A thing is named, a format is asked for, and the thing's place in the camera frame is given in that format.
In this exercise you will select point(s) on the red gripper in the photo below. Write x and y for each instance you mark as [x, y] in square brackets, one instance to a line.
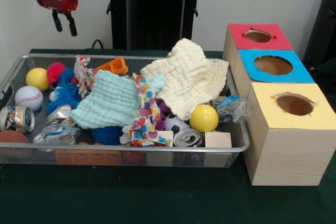
[60, 3]

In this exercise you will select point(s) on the mint green cloth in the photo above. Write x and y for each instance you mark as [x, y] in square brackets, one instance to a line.
[110, 100]

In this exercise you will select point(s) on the cream yellow cloth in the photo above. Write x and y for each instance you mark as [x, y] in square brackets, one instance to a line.
[189, 82]

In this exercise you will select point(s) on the metal mesh bin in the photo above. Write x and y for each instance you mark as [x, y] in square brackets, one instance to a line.
[78, 159]

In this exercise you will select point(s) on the blue puffer ball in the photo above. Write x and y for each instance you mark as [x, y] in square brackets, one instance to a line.
[65, 94]

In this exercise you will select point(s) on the white baseball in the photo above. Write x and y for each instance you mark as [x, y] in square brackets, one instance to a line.
[29, 98]

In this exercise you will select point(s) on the small soccer ball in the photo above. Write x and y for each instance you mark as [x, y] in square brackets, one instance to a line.
[174, 124]

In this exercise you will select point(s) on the plain wooden cube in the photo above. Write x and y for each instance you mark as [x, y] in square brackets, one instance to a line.
[168, 136]
[218, 140]

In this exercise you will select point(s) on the yellow smiley ball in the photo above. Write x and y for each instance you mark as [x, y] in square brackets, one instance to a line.
[203, 119]

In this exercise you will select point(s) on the dark green table cloth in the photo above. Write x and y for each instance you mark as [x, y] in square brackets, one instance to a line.
[157, 197]

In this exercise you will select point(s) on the black upright panel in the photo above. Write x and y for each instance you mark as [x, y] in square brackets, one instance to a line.
[323, 24]

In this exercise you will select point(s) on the green cloth side table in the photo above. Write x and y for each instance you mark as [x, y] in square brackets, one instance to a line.
[328, 70]

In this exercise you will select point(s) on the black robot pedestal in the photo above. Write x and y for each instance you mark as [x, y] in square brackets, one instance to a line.
[157, 24]

